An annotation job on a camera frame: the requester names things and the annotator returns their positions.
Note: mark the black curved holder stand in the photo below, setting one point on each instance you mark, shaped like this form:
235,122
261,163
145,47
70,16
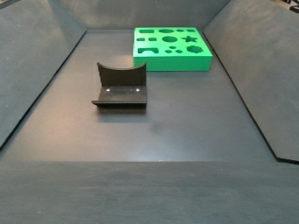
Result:
122,86

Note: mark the green shape sorter block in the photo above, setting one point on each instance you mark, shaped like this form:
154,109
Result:
171,49

